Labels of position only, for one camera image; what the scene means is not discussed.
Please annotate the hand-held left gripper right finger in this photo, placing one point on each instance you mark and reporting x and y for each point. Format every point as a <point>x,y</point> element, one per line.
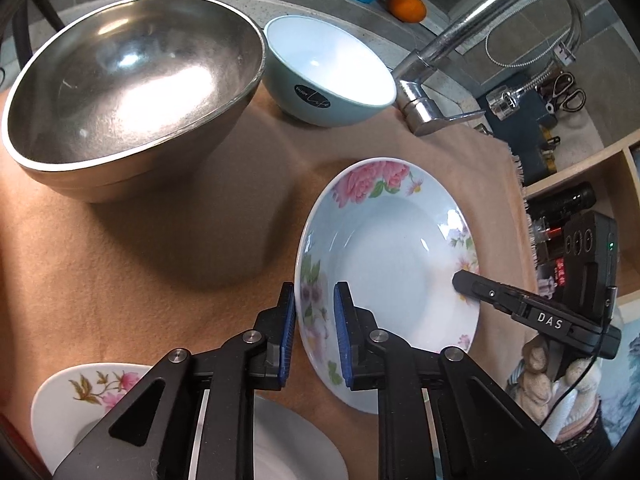
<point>344,335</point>

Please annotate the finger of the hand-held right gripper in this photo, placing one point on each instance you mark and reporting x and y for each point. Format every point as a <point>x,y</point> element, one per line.
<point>480,290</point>

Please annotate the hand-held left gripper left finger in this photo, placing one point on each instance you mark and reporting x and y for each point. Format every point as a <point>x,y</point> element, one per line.
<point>287,330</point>

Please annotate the deep pink floral plate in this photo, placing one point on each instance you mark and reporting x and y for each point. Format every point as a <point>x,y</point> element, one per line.
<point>390,260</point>

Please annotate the plain white plate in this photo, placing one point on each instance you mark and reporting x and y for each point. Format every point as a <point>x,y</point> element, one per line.
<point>290,440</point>

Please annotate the white plate with flower sprig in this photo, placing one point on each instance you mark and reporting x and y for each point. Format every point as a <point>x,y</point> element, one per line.
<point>65,400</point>

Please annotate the light blue ceramic bowl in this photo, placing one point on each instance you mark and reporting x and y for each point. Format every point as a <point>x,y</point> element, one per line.
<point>325,60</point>

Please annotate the large stainless steel bowl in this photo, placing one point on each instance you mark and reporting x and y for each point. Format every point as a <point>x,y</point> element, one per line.
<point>125,85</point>

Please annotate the person's right forearm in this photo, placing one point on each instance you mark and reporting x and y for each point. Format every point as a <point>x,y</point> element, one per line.
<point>587,435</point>

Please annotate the person's right hand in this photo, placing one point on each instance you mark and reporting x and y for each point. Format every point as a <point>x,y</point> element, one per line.
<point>537,385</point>

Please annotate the black flashlight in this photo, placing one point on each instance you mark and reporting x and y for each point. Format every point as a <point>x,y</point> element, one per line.
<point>565,200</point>

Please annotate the brown table cloth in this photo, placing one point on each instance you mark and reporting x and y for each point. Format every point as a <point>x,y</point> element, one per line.
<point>175,260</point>

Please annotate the dark blue knife block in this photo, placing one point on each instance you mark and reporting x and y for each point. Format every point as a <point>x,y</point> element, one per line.
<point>520,140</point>

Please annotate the chrome kitchen faucet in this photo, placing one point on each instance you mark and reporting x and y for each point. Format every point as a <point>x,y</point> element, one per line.
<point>430,105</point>

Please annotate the orange fruit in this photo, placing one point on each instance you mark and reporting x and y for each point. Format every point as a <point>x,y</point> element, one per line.
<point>406,6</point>

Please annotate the black tripod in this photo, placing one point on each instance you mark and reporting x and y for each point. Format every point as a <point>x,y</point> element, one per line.
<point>21,25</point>

